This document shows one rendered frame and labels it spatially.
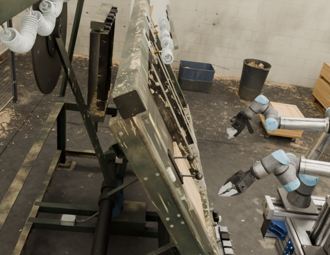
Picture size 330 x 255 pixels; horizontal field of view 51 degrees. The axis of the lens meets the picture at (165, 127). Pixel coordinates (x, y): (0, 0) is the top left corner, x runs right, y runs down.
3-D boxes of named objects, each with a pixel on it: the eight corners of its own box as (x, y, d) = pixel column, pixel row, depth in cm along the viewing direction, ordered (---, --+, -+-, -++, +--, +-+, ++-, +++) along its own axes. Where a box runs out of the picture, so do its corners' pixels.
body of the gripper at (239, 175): (240, 187, 170) (261, 175, 166) (239, 194, 162) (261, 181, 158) (231, 174, 170) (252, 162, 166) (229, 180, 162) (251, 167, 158)
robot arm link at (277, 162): (292, 166, 154) (282, 151, 152) (271, 178, 157) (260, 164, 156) (290, 159, 161) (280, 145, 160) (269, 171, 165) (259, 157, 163)
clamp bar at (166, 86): (191, 159, 281) (219, 149, 278) (130, 21, 225) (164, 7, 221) (190, 152, 290) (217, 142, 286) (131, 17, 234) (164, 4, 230)
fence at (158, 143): (207, 252, 201) (214, 251, 200) (140, 120, 156) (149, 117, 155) (206, 246, 205) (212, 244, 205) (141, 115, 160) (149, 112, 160)
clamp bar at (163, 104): (197, 194, 244) (230, 183, 241) (126, 40, 188) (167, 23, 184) (196, 185, 253) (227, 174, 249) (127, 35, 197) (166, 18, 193)
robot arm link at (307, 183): (294, 192, 221) (301, 175, 214) (292, 179, 233) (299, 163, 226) (314, 197, 219) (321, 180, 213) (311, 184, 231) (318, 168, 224)
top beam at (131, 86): (122, 121, 127) (148, 111, 125) (110, 97, 122) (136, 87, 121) (140, 4, 318) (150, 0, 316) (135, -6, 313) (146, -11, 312)
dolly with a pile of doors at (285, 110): (299, 144, 515) (308, 121, 495) (264, 140, 511) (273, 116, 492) (286, 124, 568) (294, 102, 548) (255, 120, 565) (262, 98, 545)
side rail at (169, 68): (177, 110, 364) (187, 105, 362) (133, 9, 312) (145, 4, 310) (176, 106, 371) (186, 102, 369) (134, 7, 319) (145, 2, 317)
